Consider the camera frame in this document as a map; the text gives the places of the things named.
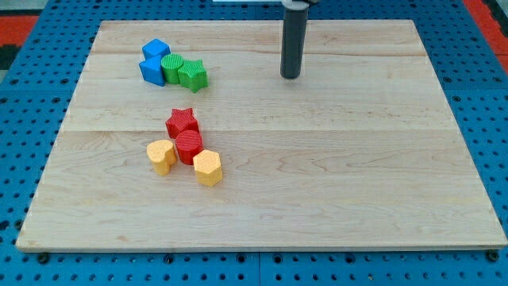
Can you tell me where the blue cube block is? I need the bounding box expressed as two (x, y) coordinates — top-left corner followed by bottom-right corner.
(142, 38), (171, 59)

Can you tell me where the yellow heart block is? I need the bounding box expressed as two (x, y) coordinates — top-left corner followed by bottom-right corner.
(146, 140), (177, 176)

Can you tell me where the green star block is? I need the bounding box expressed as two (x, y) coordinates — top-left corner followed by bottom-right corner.
(178, 60), (208, 93)

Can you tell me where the red star block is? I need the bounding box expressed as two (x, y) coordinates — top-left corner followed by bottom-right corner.
(165, 108), (199, 139)

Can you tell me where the red cylinder block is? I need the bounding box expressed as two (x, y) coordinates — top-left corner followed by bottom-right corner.
(175, 130), (204, 165)

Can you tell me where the white rod mount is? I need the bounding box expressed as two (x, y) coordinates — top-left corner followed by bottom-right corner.
(281, 0), (321, 10)

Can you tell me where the green cylinder block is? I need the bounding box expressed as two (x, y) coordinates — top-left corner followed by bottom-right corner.
(160, 53), (183, 84)

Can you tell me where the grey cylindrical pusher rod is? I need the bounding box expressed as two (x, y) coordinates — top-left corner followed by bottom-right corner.
(280, 7), (309, 79)

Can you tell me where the yellow hexagon block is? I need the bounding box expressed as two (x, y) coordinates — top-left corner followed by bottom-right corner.
(193, 149), (223, 187)

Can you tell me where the light wooden board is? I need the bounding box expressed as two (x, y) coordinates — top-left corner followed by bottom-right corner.
(16, 20), (507, 253)

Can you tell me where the blue triangle block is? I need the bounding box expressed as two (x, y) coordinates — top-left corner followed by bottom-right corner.
(139, 56), (165, 87)

